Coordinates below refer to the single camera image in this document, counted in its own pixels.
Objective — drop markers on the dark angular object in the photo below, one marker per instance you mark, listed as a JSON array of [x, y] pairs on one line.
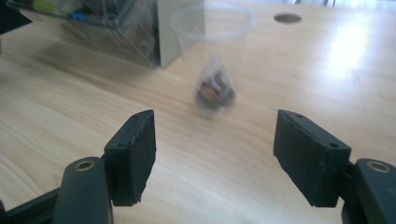
[[11, 17]]

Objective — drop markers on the yellow-green item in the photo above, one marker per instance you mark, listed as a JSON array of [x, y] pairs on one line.
[[46, 5]]

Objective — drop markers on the grey round desk grommet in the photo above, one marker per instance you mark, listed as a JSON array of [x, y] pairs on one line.
[[287, 18]]

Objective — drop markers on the small blue item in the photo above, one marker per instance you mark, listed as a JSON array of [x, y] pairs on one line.
[[79, 17]]

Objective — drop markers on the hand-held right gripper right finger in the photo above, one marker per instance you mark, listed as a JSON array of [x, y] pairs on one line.
[[308, 161]]

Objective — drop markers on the clear plastic cup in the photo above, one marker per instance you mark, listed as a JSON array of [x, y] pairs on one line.
[[190, 34]]

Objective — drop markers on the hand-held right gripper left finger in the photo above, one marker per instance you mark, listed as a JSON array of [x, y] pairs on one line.
[[134, 161]]

